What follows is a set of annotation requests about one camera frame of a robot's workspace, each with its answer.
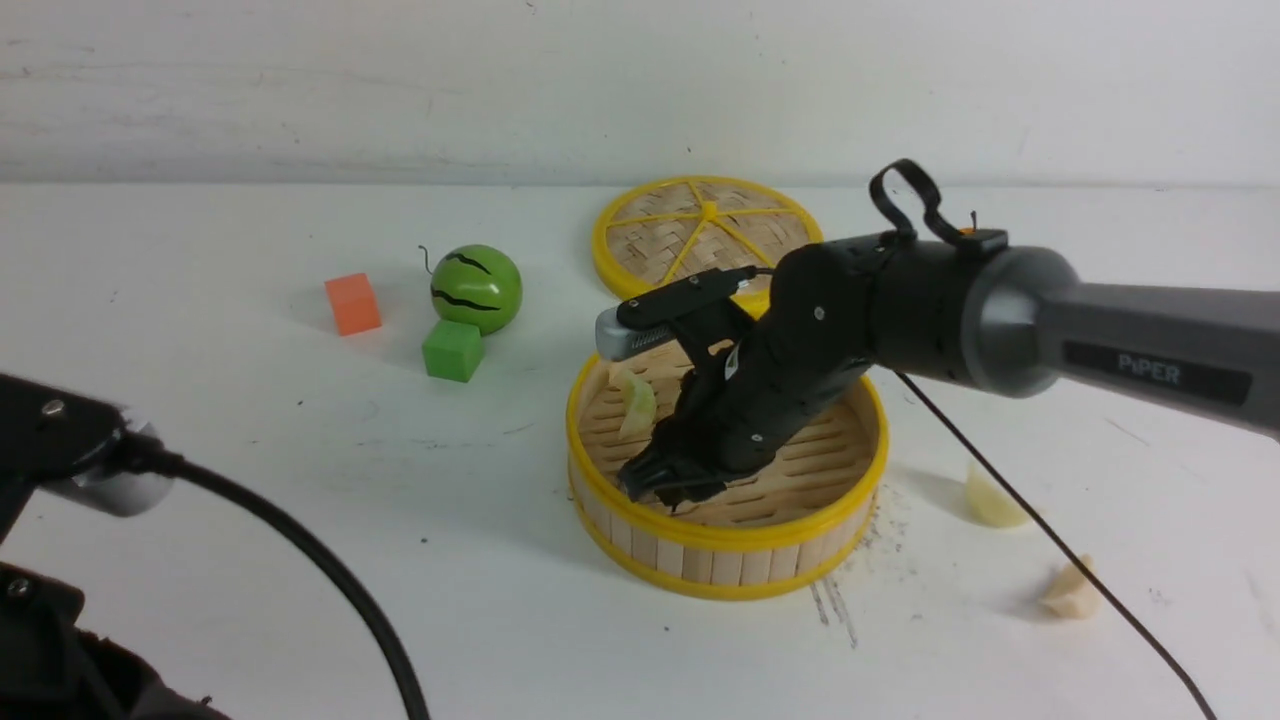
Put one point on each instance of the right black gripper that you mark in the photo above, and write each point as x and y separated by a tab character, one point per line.
811	343

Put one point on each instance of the green dumpling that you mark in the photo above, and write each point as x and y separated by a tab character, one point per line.
639	402

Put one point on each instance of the pale yellow dumpling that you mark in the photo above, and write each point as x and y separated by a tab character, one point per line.
989	504

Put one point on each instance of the beige dumpling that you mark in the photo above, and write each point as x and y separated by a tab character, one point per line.
1071	595

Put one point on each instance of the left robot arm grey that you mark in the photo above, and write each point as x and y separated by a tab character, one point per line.
78	448

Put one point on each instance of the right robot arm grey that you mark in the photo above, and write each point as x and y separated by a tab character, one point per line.
975	312

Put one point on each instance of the bamboo steamer tray yellow rim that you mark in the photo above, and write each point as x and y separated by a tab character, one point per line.
767	535

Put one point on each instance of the bamboo steamer lid yellow rim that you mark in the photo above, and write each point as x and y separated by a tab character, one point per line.
664	231

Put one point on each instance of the green foam cube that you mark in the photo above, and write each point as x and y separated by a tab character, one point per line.
453	351

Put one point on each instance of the green toy watermelon ball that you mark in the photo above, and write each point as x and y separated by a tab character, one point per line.
475	285

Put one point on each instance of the orange foam cube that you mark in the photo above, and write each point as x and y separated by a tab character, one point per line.
354	304

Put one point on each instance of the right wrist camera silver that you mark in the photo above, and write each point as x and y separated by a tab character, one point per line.
697	312

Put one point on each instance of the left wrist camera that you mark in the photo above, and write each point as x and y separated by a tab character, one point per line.
115	492

